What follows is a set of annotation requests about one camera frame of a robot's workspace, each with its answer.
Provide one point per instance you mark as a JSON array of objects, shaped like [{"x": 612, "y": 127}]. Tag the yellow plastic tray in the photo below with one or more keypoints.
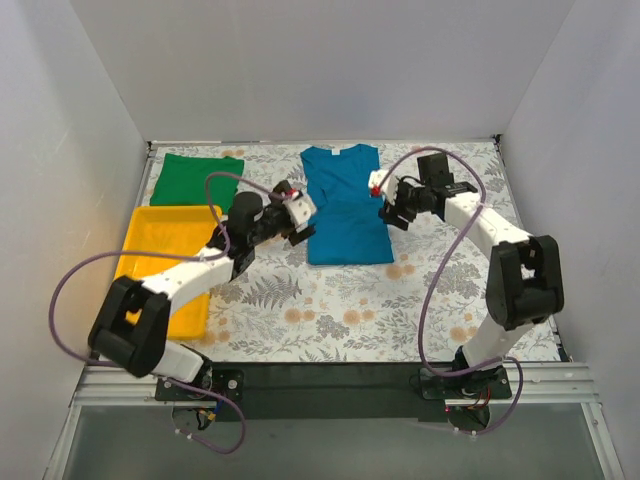
[{"x": 176, "y": 230}]

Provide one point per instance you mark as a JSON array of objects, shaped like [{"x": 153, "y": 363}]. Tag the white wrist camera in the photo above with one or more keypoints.
[
  {"x": 300, "y": 207},
  {"x": 383, "y": 184}
]

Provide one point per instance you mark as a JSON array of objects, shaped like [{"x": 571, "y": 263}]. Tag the floral table mat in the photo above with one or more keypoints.
[{"x": 284, "y": 310}]

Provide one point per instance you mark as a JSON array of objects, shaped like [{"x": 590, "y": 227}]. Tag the blue t shirt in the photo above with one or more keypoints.
[{"x": 348, "y": 230}]

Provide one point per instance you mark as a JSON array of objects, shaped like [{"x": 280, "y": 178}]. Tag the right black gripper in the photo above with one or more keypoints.
[{"x": 397, "y": 208}]

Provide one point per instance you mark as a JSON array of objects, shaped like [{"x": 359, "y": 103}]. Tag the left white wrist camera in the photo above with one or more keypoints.
[{"x": 300, "y": 207}]

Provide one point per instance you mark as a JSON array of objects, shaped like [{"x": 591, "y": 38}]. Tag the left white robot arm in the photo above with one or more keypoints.
[{"x": 132, "y": 324}]

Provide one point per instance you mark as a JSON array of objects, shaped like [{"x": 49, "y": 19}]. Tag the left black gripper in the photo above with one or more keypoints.
[{"x": 288, "y": 228}]

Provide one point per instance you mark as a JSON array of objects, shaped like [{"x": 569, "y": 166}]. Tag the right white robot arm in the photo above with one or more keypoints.
[{"x": 524, "y": 285}]

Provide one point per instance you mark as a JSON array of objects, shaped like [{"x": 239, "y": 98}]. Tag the folded green t shirt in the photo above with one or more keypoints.
[{"x": 182, "y": 179}]

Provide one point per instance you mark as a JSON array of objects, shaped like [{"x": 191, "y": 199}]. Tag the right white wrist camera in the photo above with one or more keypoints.
[{"x": 383, "y": 184}]

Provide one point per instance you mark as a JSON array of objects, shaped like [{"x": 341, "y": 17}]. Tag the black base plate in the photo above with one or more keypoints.
[{"x": 426, "y": 403}]

